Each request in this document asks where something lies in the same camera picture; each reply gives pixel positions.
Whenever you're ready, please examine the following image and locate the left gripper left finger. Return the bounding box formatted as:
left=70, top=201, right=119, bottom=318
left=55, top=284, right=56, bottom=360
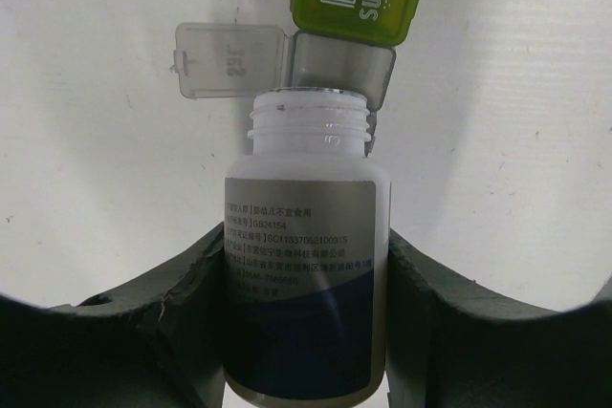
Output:
left=1, top=226, right=225, bottom=407

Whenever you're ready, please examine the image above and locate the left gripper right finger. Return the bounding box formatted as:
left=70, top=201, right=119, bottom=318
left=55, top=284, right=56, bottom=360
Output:
left=386, top=232, right=611, bottom=407

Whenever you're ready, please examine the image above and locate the white blue pill bottle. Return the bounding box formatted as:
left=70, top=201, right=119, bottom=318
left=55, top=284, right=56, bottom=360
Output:
left=223, top=88, right=391, bottom=407

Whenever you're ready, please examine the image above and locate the multicolour weekly pill organizer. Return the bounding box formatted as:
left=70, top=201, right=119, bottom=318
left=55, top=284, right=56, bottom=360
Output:
left=169, top=0, right=426, bottom=111

